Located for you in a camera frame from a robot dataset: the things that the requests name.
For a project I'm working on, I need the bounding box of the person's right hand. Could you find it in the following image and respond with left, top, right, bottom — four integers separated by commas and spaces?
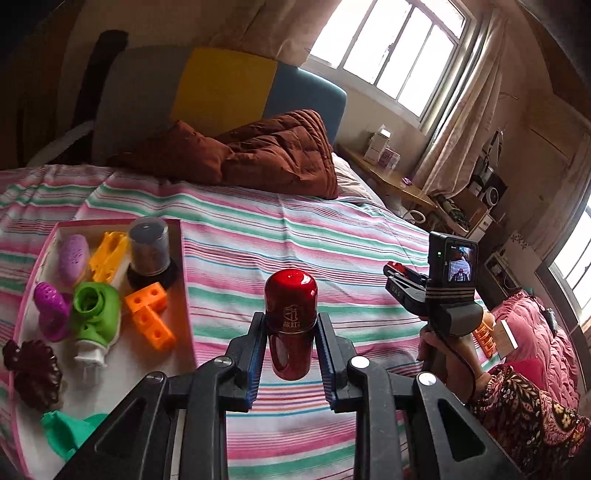
418, 323, 491, 407

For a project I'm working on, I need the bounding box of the green plug-in device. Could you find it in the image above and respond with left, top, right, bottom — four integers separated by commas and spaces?
71, 281, 123, 370

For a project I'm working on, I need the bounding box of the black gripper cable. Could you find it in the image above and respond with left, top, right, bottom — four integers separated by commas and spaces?
431, 332, 478, 404

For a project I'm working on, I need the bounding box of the pale pillow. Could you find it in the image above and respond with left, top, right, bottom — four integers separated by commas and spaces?
330, 152, 386, 206

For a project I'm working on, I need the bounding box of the magenta plastic scrubber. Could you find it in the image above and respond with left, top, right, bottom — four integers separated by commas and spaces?
33, 282, 72, 342

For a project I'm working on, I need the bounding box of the white carton box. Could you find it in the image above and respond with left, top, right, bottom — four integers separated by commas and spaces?
365, 126, 392, 163

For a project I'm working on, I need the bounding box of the orange block with holes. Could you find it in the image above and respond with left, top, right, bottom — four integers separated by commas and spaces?
124, 281, 176, 349

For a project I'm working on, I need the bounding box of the clear jar with black lid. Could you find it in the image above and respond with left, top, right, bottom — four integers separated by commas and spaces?
127, 217, 181, 291

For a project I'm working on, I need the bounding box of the yellow plastic block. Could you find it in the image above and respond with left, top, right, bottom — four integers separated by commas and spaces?
90, 231, 130, 284

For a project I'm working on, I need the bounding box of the small side window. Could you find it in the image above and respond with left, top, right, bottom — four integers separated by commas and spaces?
536, 198, 591, 333

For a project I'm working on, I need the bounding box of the short beige curtain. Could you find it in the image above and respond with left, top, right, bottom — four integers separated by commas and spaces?
203, 0, 345, 65

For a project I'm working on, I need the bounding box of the grey yellow blue headboard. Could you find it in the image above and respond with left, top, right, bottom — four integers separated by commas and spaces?
90, 46, 348, 167

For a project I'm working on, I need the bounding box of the black speaker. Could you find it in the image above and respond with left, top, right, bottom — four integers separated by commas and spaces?
468, 168, 509, 208

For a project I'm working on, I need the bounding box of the purple oval soap case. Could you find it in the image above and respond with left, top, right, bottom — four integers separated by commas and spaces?
58, 234, 90, 287

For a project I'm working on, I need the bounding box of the brown pegged massage brush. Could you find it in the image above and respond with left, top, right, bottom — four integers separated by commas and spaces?
2, 339, 63, 411

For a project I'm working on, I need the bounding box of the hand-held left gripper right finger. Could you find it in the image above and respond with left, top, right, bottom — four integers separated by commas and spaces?
316, 312, 525, 480

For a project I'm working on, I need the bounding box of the long beige curtain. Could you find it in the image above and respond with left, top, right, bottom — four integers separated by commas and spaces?
413, 9, 506, 199

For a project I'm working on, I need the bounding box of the wooden shelf unit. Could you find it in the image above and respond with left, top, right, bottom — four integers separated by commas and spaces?
434, 185, 509, 241

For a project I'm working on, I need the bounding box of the pink and white tray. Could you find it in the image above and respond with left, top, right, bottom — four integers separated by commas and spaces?
14, 218, 197, 480

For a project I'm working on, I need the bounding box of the large window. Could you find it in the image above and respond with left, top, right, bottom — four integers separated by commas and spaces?
302, 0, 476, 132

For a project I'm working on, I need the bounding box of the red metal bottle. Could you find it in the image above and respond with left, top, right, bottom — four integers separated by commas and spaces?
264, 270, 318, 381

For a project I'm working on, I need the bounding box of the wooden side desk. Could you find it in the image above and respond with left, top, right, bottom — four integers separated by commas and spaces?
337, 143, 437, 220

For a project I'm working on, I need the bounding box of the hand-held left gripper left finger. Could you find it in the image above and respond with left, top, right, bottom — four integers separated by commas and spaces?
53, 311, 269, 480

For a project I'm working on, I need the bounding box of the brown quilt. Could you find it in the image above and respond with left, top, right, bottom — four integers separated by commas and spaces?
111, 109, 340, 200

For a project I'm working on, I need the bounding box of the orange plastic rack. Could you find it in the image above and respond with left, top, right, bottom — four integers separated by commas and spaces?
475, 318, 498, 358

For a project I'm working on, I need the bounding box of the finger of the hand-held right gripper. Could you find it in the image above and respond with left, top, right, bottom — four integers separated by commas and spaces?
383, 261, 430, 284

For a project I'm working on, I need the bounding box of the white bed rail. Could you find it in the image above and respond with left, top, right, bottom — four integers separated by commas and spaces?
25, 121, 98, 168

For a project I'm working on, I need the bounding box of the pink quilt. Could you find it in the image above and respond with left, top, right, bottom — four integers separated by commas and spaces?
489, 290, 583, 411

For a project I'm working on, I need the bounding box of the person's right forearm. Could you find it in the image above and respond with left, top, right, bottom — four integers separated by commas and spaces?
464, 364, 591, 480

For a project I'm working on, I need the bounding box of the striped bed sheet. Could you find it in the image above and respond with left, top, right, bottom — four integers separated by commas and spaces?
0, 164, 490, 480

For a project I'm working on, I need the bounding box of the green plastic scoop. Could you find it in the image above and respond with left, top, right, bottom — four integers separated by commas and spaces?
41, 411, 109, 462

